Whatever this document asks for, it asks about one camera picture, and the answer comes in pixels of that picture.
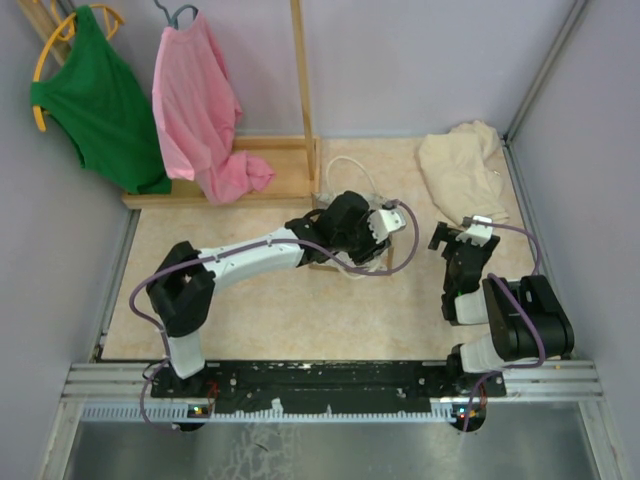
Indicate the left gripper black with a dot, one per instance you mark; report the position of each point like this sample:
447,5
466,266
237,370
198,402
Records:
372,248

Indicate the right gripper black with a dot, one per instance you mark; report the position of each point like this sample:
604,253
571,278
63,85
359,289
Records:
443,234

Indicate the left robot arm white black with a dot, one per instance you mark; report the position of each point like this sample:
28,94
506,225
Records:
182,289

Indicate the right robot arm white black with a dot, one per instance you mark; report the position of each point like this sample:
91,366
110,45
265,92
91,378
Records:
527,324

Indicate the canvas tote bag patterned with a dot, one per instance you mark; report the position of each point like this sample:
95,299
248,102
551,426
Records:
340,262

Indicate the cream folded cloth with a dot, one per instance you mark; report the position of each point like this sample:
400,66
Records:
455,171

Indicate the wooden clothes rack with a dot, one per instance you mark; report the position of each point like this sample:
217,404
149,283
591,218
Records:
295,159

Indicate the pink shirt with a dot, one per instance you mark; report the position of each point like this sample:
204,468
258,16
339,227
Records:
196,113

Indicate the grey clothes hanger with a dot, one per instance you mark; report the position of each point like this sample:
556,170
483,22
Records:
172,18

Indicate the green tank top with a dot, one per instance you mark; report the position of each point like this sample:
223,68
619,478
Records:
97,101

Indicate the yellow clothes hanger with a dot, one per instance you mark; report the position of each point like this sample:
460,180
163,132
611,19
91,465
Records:
63,33

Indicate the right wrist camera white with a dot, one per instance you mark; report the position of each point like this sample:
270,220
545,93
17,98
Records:
477,228

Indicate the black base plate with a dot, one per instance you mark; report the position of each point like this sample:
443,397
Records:
316,387

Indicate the aluminium frame rail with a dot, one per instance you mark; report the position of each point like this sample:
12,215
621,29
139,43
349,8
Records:
122,391

